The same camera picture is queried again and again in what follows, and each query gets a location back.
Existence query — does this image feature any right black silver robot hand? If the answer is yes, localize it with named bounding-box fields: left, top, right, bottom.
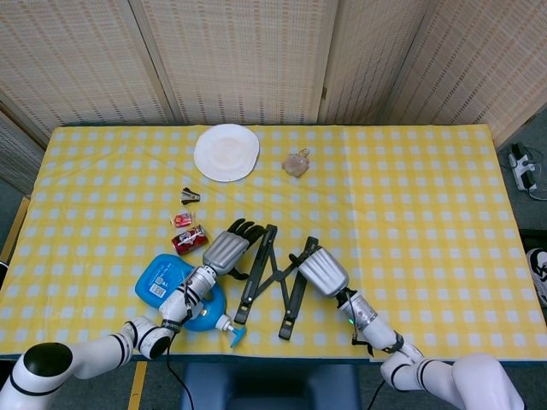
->
left=288, top=237, right=350, bottom=298

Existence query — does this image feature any beige woven folding screen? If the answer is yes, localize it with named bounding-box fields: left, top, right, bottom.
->
left=0, top=0, right=547, bottom=149

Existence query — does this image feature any black white sneaker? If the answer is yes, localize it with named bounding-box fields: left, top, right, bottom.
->
left=525, top=247, right=547, bottom=307

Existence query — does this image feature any yellow white checked tablecloth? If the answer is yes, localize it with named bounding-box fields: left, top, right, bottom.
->
left=0, top=123, right=547, bottom=364

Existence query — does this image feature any white power strip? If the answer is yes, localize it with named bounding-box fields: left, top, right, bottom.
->
left=507, top=143, right=538, bottom=192

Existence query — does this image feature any dented red soda can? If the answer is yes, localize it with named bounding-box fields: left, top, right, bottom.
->
left=171, top=224, right=210, bottom=256

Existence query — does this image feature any white paper plate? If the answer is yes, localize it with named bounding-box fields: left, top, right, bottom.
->
left=193, top=123, right=261, bottom=184

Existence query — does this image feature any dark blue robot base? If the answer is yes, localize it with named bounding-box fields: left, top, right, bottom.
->
left=179, top=362, right=362, bottom=410

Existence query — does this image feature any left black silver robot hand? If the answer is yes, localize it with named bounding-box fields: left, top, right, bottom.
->
left=202, top=218, right=267, bottom=282

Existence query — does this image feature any blue pump detergent bottle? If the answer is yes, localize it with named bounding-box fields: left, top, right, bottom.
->
left=135, top=254, right=249, bottom=349

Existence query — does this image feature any black folding laptop stand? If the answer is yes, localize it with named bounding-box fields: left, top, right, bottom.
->
left=232, top=223, right=321, bottom=342

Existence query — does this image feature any beige fuzzy keychain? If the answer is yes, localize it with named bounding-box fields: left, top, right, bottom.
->
left=281, top=147, right=312, bottom=177

